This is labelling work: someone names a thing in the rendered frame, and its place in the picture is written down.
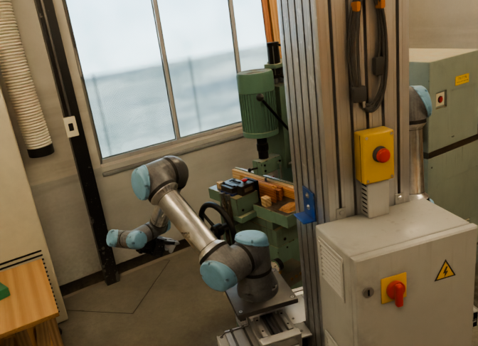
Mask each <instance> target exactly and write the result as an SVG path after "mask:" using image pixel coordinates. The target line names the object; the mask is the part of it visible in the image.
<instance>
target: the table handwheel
mask: <svg viewBox="0 0 478 346"><path fill-rule="evenodd" d="M207 208H213V209H215V210H216V211H217V212H218V213H219V214H220V215H221V216H222V217H223V218H224V220H225V223H224V224H220V223H218V224H214V223H213V222H212V221H211V220H210V219H209V218H208V217H207V216H206V214H205V210H206V209H207ZM198 215H199V217H200V218H201V219H202V220H203V222H204V218H205V220H206V221H207V222H208V223H209V224H210V225H211V231H212V232H213V233H214V235H215V236H216V237H217V238H218V240H220V239H221V236H222V235H223V234H224V233H225V231H226V230H228V229H229V230H230V234H231V238H232V245H233V244H234V243H235V235H236V234H237V232H236V230H235V226H237V225H238V224H241V223H239V222H237V221H234V224H233V222H232V220H231V218H230V217H229V215H228V213H227V212H226V211H225V210H224V209H223V208H222V207H221V206H220V205H218V204H217V203H215V202H212V201H208V202H206V203H204V204H203V205H202V206H201V208H200V210H199V213H198ZM204 223H205V222H204Z"/></svg>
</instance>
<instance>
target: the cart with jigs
mask: <svg viewBox="0 0 478 346"><path fill-rule="evenodd" d="M58 316H60V315H59V312H58V308H57V305H56V303H55V299H54V297H53V292H52V290H51V286H50V283H49V280H48V276H47V274H46V270H45V267H44V265H43V261H42V258H41V259H38V260H36V261H32V262H30V263H26V264H23V265H21V266H17V267H15V268H11V269H8V270H6V271H2V272H0V346H64V345H63V341H62V338H61V334H62V330H61V328H60V327H58V324H57V320H56V317H58Z"/></svg>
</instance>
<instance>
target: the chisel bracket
mask: <svg viewBox="0 0 478 346"><path fill-rule="evenodd" d="M279 159H281V155H280V154H275V153H270V154H269V158H267V159H259V158H257V159H254V160H253V168H255V167H257V168H258V169H255V170H253V171H254V173H255V174H259V175H262V176H263V175H267V174H268V173H270V172H273V171H275V170H277V169H279V168H280V165H279V164H277V161H279Z"/></svg>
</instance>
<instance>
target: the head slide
mask: <svg viewBox="0 0 478 346"><path fill-rule="evenodd" d="M274 84H275V98H276V106H277V115H278V116H279V117H280V118H281V119H282V120H283V122H284V123H285V124H286V125H287V126H288V121H287V106H286V97H285V84H284V83H278V78H275V79H274ZM278 127H279V133H278V134H276V135H274V136H271V137H267V142H268V145H269V150H268V154H270V153H275V154H280V155H281V160H282V167H283V168H286V169H287V168H290V167H291V165H292V163H291V164H289V162H291V161H292V160H291V152H290V137H289V132H288V131H287V129H286V128H285V127H284V126H283V125H282V124H281V122H280V121H279V120H278Z"/></svg>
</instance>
